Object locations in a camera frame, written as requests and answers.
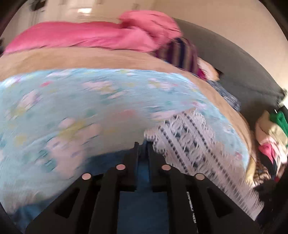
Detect purple striped pillow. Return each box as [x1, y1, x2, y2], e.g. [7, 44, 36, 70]
[155, 37, 199, 72]

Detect light blue cartoon printed blanket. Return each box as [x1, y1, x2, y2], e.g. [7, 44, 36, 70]
[0, 67, 250, 225]

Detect tan bed sheet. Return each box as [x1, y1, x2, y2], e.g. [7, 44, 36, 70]
[0, 47, 252, 158]

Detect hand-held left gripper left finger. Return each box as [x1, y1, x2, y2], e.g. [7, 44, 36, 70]
[25, 141, 140, 234]

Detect peach cloth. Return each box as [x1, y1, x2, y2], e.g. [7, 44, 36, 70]
[198, 57, 220, 81]

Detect blue denim pants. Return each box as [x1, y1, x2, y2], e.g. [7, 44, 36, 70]
[13, 110, 264, 234]

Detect dark blue patterned cloth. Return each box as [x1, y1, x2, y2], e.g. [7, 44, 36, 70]
[206, 80, 241, 112]

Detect grey padded headboard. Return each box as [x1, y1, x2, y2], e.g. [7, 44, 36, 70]
[173, 18, 286, 117]

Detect pink duvet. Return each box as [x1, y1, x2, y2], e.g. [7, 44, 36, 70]
[3, 10, 183, 54]

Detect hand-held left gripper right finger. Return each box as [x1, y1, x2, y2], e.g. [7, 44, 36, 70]
[146, 142, 262, 234]

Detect pile of mixed clothes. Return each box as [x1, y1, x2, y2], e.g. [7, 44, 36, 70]
[245, 110, 288, 187]

